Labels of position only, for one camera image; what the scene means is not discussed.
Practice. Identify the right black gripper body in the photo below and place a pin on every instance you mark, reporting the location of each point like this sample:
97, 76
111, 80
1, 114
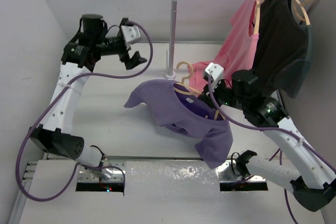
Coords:
223, 95

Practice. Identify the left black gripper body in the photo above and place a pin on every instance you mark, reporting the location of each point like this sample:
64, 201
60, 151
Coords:
111, 46

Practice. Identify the purple t shirt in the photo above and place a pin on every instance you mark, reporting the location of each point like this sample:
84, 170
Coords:
186, 115

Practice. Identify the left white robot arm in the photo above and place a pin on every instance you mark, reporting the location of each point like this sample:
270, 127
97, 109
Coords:
52, 132

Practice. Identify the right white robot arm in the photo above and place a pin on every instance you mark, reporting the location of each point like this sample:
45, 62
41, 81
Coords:
312, 180

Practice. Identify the pink t shirt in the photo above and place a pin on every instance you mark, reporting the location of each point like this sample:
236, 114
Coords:
238, 50

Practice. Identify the dark grey t shirt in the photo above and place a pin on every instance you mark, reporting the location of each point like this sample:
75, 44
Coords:
284, 51

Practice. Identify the beige hanger holding pink shirt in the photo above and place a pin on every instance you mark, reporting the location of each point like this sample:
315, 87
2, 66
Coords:
257, 16

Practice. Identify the beige hanger holding dark shirt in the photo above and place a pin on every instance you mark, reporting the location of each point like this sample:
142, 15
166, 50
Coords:
300, 11

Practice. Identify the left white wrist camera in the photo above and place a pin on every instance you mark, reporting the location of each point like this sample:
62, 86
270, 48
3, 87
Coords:
130, 32

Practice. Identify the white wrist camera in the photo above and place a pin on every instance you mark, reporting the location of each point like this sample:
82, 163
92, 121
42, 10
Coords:
214, 72
130, 32

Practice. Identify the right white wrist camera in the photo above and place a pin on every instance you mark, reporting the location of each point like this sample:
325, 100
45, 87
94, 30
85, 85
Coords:
214, 72

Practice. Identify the metal base rail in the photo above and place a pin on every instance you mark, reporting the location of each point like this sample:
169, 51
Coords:
166, 169

